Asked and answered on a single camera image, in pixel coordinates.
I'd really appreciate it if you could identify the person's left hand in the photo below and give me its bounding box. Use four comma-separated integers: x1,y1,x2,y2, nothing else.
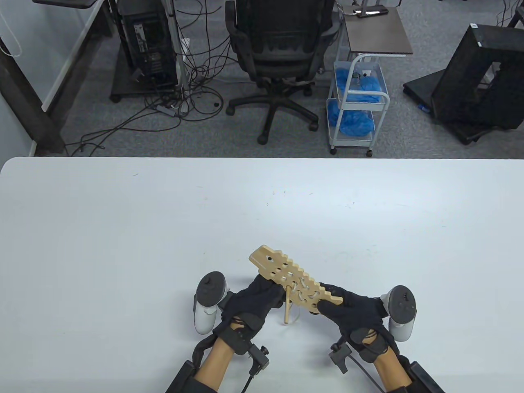
213,273,286,356

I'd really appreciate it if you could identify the person's right hand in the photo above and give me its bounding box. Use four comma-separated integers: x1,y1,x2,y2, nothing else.
315,282,400,363

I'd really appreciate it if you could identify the wooden crocodile lacing toy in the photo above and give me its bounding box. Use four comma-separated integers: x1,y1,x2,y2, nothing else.
249,245,343,314

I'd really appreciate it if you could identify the white rope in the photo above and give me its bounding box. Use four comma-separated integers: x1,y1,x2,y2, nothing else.
287,278,322,324

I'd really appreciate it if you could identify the black forearm sensor pack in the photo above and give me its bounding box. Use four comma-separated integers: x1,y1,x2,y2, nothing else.
383,360,445,393
165,360,221,393

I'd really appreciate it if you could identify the person's right forearm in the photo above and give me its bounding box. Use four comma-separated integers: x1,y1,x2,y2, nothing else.
373,352,412,389

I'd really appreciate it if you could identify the person's left forearm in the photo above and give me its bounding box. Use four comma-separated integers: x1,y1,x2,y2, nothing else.
194,338,236,387

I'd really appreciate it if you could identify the grey and white controller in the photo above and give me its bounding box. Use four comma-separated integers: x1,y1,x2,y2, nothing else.
381,286,417,342
193,271,232,335

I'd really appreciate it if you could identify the blue plastic bag pile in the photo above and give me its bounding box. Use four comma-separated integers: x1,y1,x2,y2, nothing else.
327,100,375,136
335,68,383,103

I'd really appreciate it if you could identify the white utility cart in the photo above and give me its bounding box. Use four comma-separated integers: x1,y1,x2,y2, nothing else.
326,52,390,158

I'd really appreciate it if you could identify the black wheeled platform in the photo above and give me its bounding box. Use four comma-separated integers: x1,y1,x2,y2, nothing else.
403,69,508,145

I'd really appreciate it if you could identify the black office chair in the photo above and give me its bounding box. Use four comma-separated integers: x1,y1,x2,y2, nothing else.
225,0,342,145

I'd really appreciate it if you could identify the brown side table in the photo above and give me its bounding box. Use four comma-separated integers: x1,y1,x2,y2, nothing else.
342,6,413,58

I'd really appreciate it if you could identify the black computer tower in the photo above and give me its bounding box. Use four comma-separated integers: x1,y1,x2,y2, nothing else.
117,0,179,90

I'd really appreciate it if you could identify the white panel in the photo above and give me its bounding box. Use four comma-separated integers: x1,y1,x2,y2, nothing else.
41,0,103,111

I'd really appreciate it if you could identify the black monitor stand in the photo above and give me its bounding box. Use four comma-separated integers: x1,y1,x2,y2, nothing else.
32,0,99,9

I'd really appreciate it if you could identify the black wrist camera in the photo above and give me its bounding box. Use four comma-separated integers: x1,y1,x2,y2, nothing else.
248,345,271,376
329,344,352,374

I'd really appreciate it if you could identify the grey camera cable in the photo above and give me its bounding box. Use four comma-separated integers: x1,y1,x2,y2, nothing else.
350,357,381,393

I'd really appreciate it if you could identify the tangle of black floor cables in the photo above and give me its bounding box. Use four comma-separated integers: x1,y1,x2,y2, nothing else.
65,0,242,157

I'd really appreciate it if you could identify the black open frame box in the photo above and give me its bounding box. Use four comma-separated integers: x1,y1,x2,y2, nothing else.
431,24,524,131

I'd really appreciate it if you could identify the silver aluminium post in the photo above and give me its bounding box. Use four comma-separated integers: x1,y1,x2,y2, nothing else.
166,0,191,95

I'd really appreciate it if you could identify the dark desk frame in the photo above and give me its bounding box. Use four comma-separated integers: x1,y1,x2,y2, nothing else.
0,37,68,157

